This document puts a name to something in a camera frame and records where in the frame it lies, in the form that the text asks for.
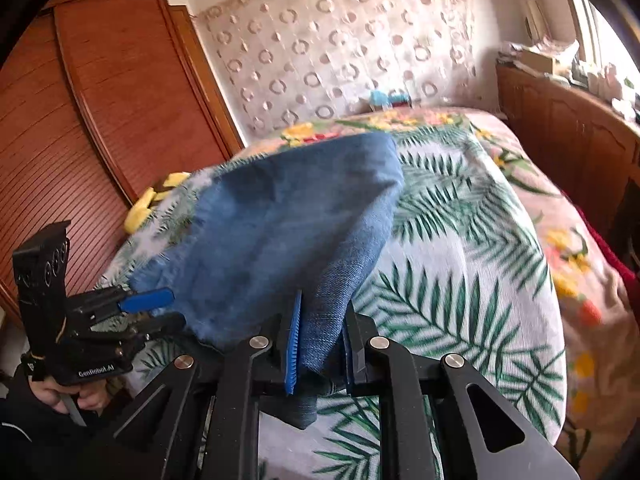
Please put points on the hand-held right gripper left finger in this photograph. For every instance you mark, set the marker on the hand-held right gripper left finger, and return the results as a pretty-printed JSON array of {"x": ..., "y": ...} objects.
[{"x": 292, "y": 350}]

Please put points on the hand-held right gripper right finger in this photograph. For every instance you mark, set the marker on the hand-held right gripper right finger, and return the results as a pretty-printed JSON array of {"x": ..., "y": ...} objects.
[{"x": 357, "y": 355}]

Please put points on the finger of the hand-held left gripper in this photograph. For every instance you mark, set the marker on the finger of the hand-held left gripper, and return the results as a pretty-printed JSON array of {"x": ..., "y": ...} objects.
[
  {"x": 150, "y": 300},
  {"x": 160, "y": 324}
]

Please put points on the blue denim pants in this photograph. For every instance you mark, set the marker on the blue denim pants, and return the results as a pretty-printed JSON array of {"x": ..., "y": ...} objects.
[{"x": 275, "y": 220}]

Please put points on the person's left forearm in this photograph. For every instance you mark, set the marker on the person's left forearm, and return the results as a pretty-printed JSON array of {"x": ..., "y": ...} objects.
[{"x": 30, "y": 440}]

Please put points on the person's left hand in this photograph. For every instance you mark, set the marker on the person's left hand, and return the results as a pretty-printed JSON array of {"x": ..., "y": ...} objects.
[{"x": 92, "y": 400}]

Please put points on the yellow plush toy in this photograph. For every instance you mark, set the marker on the yellow plush toy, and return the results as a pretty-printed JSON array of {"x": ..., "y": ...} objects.
[{"x": 137, "y": 215}]

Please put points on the floral bedspread bed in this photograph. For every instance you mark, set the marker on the floral bedspread bed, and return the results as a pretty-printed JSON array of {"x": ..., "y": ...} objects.
[{"x": 450, "y": 285}]

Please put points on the wooden wardrobe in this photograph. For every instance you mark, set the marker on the wooden wardrobe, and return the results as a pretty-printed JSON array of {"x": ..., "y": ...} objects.
[{"x": 125, "y": 85}]

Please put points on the floral blanket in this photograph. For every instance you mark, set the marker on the floral blanket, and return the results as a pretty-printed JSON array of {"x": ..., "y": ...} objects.
[{"x": 550, "y": 195}]

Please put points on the red cloth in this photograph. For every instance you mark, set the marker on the red cloth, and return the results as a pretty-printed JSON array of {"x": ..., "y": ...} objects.
[{"x": 612, "y": 255}]

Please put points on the wooden cabinet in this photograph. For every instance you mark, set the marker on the wooden cabinet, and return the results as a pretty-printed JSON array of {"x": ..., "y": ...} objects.
[{"x": 560, "y": 120}]

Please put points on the circle pattern padded headboard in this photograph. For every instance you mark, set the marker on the circle pattern padded headboard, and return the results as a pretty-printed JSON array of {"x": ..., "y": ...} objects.
[{"x": 325, "y": 35}]

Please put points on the flat cardboard box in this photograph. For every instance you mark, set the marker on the flat cardboard box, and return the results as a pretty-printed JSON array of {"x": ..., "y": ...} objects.
[{"x": 540, "y": 62}]

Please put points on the white jars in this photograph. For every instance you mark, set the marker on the white jars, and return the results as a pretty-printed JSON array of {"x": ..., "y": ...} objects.
[{"x": 595, "y": 80}]

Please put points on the pink bottle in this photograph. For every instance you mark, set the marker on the pink bottle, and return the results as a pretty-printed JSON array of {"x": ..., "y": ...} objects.
[{"x": 610, "y": 79}]

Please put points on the window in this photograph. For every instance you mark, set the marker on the window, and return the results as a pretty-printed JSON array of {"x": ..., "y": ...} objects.
[{"x": 590, "y": 25}]

